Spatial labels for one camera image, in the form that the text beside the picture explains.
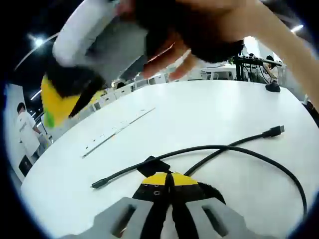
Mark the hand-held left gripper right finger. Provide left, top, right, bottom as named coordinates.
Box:
left=167, top=172, right=275, bottom=239

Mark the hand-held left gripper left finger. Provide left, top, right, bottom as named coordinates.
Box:
left=49, top=172, right=172, bottom=239

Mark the black charging cable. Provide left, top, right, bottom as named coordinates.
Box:
left=91, top=124, right=309, bottom=220

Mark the person's left hand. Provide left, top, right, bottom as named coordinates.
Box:
left=160, top=218, right=179, bottom=239

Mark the person's right hand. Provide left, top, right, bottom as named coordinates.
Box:
left=114, top=0, right=250, bottom=81

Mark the thin metal strip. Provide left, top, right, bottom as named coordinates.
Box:
left=80, top=107, right=157, bottom=159

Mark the black box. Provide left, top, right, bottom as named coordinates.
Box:
left=18, top=155, right=33, bottom=176

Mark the black equipment stand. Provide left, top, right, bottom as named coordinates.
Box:
left=233, top=54, right=284, bottom=82

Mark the black computer mouse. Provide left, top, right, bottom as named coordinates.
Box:
left=264, top=83, right=281, bottom=94

